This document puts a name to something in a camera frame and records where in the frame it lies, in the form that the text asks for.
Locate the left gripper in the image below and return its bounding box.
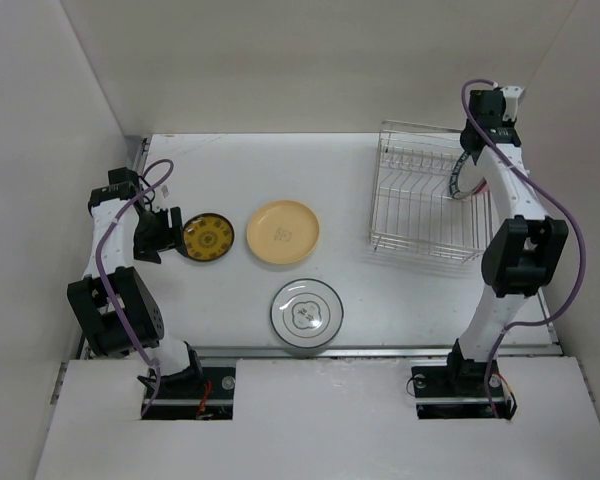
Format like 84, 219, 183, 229
134, 206, 186, 263

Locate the green rimmed white plate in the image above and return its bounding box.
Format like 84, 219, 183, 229
448, 151, 475, 200

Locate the small brown plate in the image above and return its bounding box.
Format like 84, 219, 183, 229
179, 213, 235, 263

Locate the wire dish rack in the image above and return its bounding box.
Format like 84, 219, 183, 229
369, 120, 497, 263

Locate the yellow wooden plate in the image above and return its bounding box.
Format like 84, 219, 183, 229
246, 200, 320, 265

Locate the white patterned plate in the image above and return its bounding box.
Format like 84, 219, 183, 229
270, 278, 345, 350

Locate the pink rimmed plate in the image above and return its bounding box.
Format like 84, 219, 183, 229
472, 179, 487, 196

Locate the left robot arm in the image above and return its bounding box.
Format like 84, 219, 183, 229
67, 167, 204, 397

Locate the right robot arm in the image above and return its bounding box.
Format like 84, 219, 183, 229
443, 86, 569, 397

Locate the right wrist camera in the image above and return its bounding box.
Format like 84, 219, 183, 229
500, 85, 524, 122

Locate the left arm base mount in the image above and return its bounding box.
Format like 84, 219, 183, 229
138, 366, 236, 421

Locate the front aluminium rail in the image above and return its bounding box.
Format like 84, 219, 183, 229
195, 343, 564, 359

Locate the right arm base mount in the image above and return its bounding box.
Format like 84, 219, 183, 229
408, 364, 518, 421

